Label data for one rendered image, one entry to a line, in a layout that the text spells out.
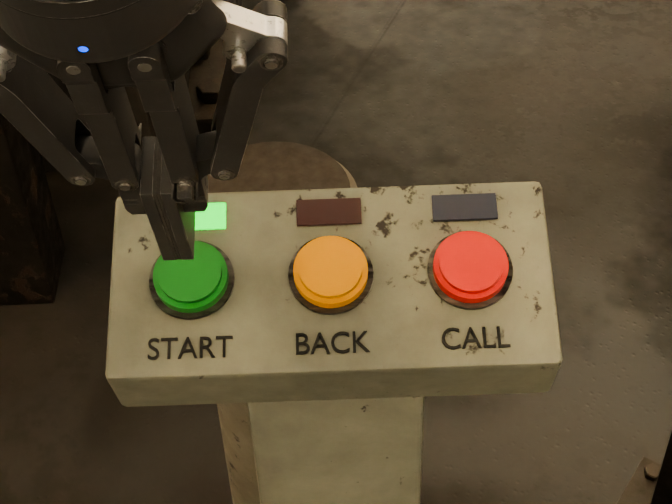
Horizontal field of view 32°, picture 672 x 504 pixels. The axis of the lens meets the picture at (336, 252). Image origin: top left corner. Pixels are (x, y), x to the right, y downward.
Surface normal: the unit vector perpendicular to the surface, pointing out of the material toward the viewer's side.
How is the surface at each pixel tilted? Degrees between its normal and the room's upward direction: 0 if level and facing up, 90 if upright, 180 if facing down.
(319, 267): 20
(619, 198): 0
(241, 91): 110
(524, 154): 0
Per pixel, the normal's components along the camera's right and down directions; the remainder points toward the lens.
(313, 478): 0.02, 0.70
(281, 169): -0.03, -0.71
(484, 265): -0.02, -0.43
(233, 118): 0.03, 0.90
